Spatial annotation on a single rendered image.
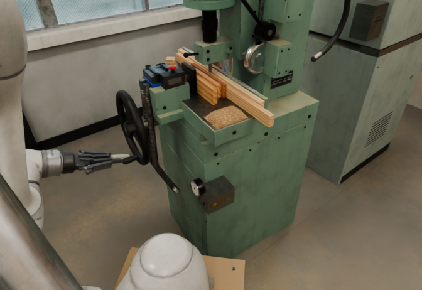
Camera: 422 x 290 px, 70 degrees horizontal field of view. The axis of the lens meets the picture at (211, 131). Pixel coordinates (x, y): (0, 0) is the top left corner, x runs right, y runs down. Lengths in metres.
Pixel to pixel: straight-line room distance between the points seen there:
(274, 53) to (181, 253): 0.74
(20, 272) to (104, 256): 1.24
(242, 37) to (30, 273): 0.93
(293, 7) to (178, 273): 0.86
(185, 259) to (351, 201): 1.58
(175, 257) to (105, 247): 1.20
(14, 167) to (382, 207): 1.90
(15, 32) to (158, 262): 0.48
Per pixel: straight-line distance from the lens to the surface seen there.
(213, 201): 1.12
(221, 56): 1.16
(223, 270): 0.94
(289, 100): 1.33
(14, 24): 0.62
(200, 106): 1.06
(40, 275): 0.58
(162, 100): 1.06
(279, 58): 1.11
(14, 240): 0.57
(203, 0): 1.03
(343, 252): 1.83
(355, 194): 2.15
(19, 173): 0.88
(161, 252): 0.65
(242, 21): 1.12
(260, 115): 0.97
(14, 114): 0.81
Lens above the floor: 1.43
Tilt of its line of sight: 35 degrees down
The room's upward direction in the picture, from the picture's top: 1 degrees counter-clockwise
